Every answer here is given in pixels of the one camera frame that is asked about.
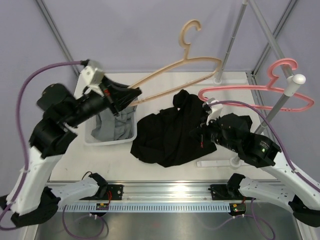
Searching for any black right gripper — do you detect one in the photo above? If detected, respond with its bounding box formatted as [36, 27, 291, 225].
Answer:
[189, 113, 241, 153]

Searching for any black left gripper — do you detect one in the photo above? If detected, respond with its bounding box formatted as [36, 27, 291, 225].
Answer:
[65, 74, 143, 127]

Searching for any black shirt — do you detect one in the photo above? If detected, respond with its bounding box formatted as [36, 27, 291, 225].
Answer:
[129, 89, 252, 169]

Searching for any grey shirt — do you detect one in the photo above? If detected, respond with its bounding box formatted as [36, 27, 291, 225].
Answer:
[91, 106, 136, 142]

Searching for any pink plastic hanger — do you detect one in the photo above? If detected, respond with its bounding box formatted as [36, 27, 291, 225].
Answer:
[197, 57, 316, 112]

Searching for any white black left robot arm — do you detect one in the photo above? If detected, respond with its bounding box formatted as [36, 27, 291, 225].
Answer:
[0, 77, 142, 229]

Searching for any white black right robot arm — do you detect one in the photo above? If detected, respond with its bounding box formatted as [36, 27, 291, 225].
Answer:
[190, 113, 320, 228]

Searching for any white plastic basket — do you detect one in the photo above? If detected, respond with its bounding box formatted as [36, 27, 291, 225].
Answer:
[84, 99, 137, 146]

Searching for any silver clothes rack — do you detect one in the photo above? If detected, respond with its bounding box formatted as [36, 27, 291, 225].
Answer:
[196, 0, 307, 168]

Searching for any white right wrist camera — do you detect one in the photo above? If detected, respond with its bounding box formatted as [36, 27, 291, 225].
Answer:
[202, 98, 223, 126]

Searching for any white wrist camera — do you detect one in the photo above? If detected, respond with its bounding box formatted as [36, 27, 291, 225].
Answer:
[80, 59, 105, 96]
[202, 98, 223, 126]

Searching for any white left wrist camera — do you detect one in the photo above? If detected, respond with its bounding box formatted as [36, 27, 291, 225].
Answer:
[80, 59, 105, 96]

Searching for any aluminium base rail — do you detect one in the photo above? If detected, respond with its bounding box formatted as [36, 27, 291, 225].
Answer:
[44, 181, 283, 203]

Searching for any white slotted cable duct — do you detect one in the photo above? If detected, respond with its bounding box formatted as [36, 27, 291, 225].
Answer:
[59, 202, 231, 213]

